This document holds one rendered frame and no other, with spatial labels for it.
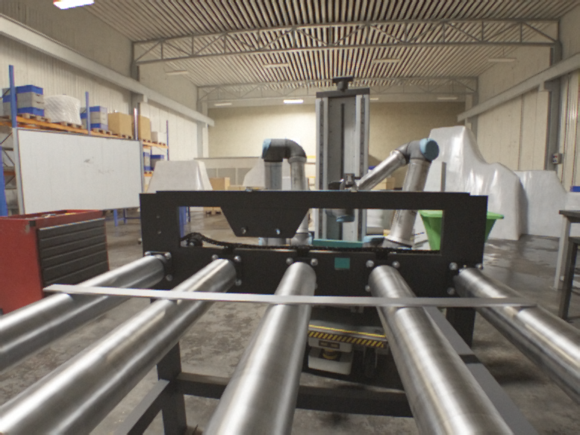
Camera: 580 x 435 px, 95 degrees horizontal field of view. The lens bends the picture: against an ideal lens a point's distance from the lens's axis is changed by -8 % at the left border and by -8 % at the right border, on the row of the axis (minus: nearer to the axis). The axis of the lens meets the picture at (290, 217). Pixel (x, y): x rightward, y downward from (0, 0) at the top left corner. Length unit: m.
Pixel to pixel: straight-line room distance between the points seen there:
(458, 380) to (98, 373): 0.56
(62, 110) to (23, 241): 9.63
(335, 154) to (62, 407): 1.79
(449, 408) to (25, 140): 5.24
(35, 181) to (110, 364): 4.75
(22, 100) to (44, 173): 6.58
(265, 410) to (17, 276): 2.66
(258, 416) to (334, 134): 1.76
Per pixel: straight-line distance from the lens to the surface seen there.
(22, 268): 2.89
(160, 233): 1.28
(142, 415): 1.38
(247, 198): 1.10
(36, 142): 5.30
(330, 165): 1.97
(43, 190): 5.28
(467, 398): 0.50
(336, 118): 2.00
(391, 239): 1.61
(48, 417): 0.54
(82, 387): 0.57
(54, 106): 12.41
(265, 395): 0.46
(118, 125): 14.13
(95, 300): 0.97
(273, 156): 1.68
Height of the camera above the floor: 1.20
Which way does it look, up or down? 7 degrees down
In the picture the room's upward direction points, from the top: straight up
